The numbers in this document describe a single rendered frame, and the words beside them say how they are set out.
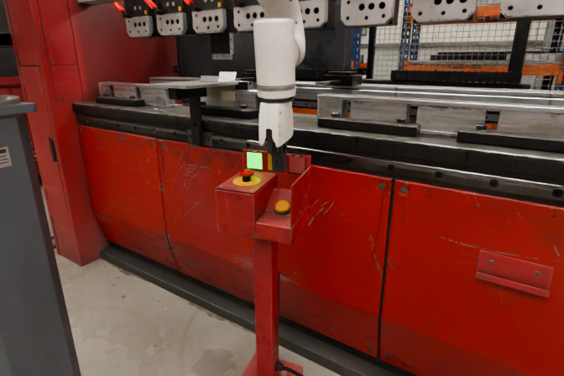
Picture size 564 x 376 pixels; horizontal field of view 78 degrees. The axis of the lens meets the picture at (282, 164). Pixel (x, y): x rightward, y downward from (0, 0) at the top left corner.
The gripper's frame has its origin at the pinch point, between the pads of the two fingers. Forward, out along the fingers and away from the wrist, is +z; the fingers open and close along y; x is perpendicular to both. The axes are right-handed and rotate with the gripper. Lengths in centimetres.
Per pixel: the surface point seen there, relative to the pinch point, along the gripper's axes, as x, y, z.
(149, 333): -64, -6, 86
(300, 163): 1.9, -9.9, 3.8
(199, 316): -51, -21, 87
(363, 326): 20, -18, 63
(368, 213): 18.6, -20.5, 21.8
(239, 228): -8.4, 6.9, 15.9
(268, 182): -4.8, -3.3, 7.4
